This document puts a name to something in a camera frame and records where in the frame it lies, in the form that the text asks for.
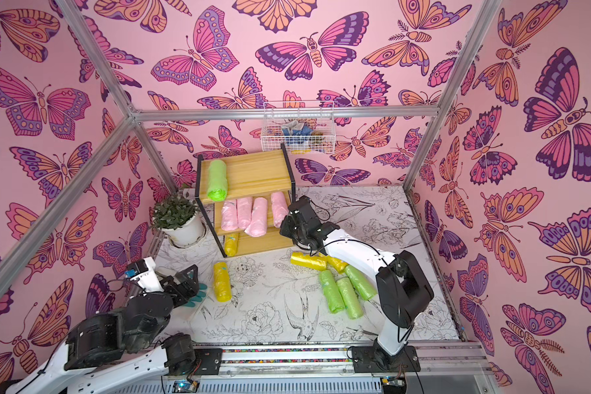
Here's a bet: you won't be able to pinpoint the pink bag roll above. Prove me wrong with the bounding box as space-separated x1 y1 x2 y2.
221 200 239 231
236 197 253 230
245 197 268 238
271 191 289 228

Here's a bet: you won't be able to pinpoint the yellow bag roll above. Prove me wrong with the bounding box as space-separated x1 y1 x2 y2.
223 232 240 257
213 262 232 303
325 256 348 274
290 252 328 271

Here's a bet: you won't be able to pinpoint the green bag roll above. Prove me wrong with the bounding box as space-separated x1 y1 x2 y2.
344 265 377 301
207 159 228 202

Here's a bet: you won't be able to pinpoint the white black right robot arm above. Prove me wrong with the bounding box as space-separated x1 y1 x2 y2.
280 196 434 372

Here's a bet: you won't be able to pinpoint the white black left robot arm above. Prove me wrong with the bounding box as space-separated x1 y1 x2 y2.
0 258 207 393

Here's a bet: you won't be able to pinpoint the potted green plant white pot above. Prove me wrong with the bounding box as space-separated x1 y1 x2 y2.
152 193 206 249

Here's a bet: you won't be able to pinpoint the green bag roll right one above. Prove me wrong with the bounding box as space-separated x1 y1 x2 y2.
318 270 346 314

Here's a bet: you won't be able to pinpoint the green bag roll right two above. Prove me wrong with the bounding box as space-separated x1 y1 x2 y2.
337 277 364 319

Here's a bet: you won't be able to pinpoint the blue items in basket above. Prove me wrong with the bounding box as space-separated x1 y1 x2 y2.
281 121 315 139

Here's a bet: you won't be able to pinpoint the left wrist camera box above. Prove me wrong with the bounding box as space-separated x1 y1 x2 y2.
126 257 164 293

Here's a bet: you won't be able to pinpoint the wooden three-tier shelf black frame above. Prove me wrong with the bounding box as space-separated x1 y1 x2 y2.
195 146 296 257

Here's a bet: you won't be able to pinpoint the white wire wall basket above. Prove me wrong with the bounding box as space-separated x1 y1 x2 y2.
259 98 337 155

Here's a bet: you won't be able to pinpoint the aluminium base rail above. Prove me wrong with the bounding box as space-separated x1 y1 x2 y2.
78 341 498 394

